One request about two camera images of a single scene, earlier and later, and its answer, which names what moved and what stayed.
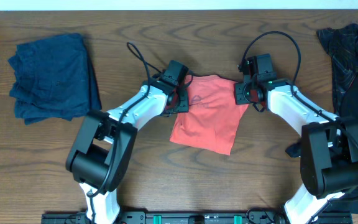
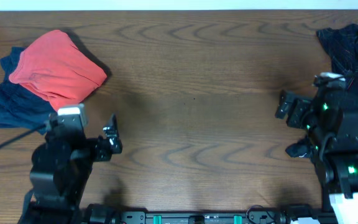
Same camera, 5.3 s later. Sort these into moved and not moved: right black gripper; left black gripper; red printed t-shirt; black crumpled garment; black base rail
Moved: red printed t-shirt; left black gripper; right black gripper
Not moved: black base rail; black crumpled garment
